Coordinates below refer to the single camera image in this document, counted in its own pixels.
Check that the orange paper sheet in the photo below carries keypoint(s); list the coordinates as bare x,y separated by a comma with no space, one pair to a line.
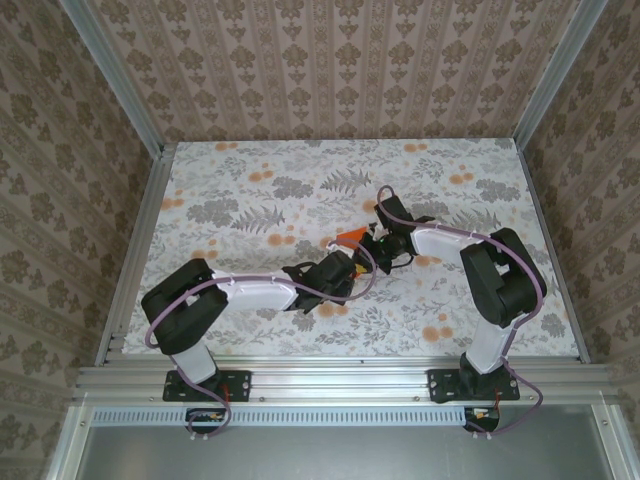
352,234

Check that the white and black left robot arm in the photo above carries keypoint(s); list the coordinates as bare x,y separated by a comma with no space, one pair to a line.
255,295

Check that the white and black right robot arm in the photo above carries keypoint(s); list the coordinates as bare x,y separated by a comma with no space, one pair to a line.
435,242

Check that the floral patterned table cover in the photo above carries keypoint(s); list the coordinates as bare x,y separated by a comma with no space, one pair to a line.
300,165

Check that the grey metal panel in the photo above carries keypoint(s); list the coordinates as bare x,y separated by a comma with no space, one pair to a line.
340,455

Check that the black controller board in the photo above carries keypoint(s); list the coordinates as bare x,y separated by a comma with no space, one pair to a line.
482,419
207,420

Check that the long aluminium mounting rail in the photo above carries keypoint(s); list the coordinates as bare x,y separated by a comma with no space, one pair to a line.
340,382

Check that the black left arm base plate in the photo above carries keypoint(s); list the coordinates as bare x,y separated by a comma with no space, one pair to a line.
240,385

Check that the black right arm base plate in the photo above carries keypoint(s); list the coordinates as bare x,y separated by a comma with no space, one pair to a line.
440,385

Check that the aluminium side rail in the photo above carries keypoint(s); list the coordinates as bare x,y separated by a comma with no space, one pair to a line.
135,265

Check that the aluminium frame post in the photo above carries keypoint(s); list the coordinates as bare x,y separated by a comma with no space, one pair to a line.
115,75
555,70

